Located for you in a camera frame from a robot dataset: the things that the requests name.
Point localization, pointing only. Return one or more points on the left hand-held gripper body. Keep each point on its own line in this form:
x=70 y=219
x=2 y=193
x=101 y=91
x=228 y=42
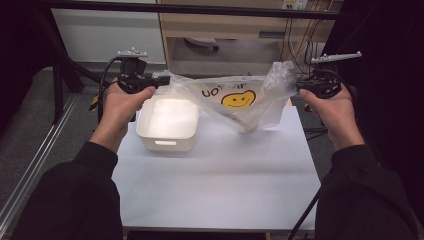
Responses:
x=133 y=81

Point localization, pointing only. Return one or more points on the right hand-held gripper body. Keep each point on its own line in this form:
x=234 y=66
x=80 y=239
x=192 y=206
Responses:
x=325 y=85

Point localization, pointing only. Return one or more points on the cream plastic basket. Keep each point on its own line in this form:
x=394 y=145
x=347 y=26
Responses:
x=166 y=120

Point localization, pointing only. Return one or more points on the clear smiley plastic bag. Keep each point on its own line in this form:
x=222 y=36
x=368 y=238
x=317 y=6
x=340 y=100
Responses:
x=213 y=100

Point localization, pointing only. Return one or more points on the person's right hand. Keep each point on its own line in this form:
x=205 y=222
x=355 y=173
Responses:
x=336 y=113

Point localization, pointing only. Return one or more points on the person's left hand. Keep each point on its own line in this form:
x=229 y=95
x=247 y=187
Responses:
x=116 y=110

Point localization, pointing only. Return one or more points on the light wooden board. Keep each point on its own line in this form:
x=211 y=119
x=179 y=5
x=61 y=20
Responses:
x=290 y=102

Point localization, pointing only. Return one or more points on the yellow black tape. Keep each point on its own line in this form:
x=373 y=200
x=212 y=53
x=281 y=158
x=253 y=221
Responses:
x=307 y=107
x=94 y=102

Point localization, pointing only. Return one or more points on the grey curved object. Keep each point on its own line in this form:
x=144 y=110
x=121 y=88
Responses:
x=200 y=41

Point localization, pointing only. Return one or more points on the white cabinet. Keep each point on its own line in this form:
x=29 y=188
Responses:
x=106 y=33

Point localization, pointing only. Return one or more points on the black curtain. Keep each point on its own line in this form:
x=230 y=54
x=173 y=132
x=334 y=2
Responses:
x=393 y=100
x=16 y=50

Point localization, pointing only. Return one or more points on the wooden cabinet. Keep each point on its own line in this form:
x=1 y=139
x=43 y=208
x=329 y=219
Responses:
x=213 y=28

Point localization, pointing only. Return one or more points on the black metal stand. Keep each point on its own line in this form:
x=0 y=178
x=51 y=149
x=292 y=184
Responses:
x=57 y=90

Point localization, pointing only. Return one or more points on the black metal crossbar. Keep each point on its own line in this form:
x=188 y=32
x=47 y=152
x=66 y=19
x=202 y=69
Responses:
x=200 y=9

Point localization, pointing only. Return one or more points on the white wall socket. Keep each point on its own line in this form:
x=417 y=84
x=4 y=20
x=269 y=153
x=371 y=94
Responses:
x=295 y=4

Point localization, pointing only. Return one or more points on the aluminium floor rail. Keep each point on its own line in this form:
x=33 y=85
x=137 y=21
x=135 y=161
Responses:
x=33 y=166

